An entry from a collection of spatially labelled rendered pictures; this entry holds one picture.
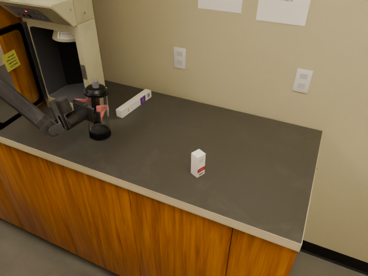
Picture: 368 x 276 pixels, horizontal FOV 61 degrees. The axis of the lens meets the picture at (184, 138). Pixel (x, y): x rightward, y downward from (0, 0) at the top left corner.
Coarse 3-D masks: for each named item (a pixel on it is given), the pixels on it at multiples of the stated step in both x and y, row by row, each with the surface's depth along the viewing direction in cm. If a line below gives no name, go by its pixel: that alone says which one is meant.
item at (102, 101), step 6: (84, 90) 133; (108, 90) 134; (90, 102) 132; (96, 102) 132; (102, 102) 134; (102, 108) 135; (108, 114) 141; (102, 120) 138; (108, 120) 142; (90, 126) 140; (96, 126) 139; (102, 126) 139; (108, 126) 143; (96, 132) 140; (102, 132) 141
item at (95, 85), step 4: (92, 80) 131; (96, 80) 131; (92, 84) 132; (96, 84) 131; (100, 84) 135; (88, 88) 131; (92, 88) 132; (96, 88) 132; (100, 88) 132; (104, 88) 133; (88, 92) 130; (92, 92) 130; (96, 92) 130; (100, 92) 131; (104, 92) 132
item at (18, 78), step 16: (16, 32) 138; (0, 48) 132; (16, 48) 139; (0, 64) 133; (16, 64) 141; (16, 80) 143; (32, 80) 152; (32, 96) 154; (0, 112) 138; (16, 112) 147
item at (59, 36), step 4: (56, 32) 139; (60, 32) 138; (64, 32) 138; (56, 36) 139; (60, 36) 138; (64, 36) 138; (68, 36) 138; (72, 36) 139; (56, 40) 140; (60, 40) 139; (64, 40) 139; (68, 40) 139; (72, 40) 139
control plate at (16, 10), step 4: (8, 8) 129; (12, 8) 128; (16, 8) 126; (20, 8) 125; (24, 8) 123; (16, 12) 131; (20, 12) 129; (24, 12) 128; (28, 12) 126; (32, 12) 125; (36, 12) 123; (40, 12) 122; (20, 16) 135; (24, 16) 133; (28, 16) 131; (32, 16) 130; (36, 16) 128; (40, 16) 127; (44, 16) 125; (44, 20) 130; (48, 20) 128
